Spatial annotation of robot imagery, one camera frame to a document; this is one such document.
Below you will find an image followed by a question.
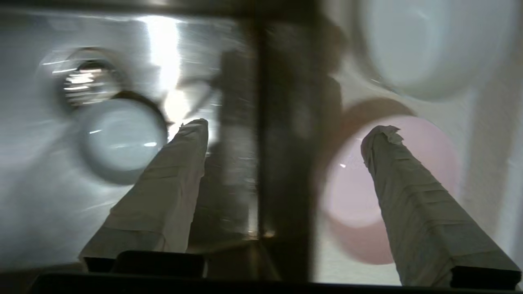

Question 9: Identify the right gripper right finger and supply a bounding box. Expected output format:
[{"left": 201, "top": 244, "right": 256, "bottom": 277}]
[{"left": 361, "top": 125, "right": 522, "bottom": 288}]

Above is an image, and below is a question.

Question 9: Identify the pink ceramic bowl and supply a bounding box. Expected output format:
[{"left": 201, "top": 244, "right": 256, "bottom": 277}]
[{"left": 321, "top": 115, "right": 462, "bottom": 265}]

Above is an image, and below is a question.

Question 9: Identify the stainless steel kitchen sink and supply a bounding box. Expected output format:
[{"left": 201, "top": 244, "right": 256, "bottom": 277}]
[{"left": 0, "top": 0, "right": 323, "bottom": 286}]

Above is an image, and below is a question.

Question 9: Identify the round metal drain strainer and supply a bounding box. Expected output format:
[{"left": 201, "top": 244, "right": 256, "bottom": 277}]
[{"left": 39, "top": 47, "right": 128, "bottom": 116}]

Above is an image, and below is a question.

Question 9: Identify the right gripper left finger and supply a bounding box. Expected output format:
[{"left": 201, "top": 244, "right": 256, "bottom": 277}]
[{"left": 78, "top": 119, "right": 209, "bottom": 273}]

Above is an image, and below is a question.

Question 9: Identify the white ceramic bowl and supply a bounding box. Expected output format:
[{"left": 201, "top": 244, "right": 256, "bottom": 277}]
[{"left": 355, "top": 0, "right": 523, "bottom": 101}]

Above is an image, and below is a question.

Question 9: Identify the pale blue ceramic bowl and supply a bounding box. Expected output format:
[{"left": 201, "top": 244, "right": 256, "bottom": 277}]
[{"left": 78, "top": 98, "right": 170, "bottom": 186}]

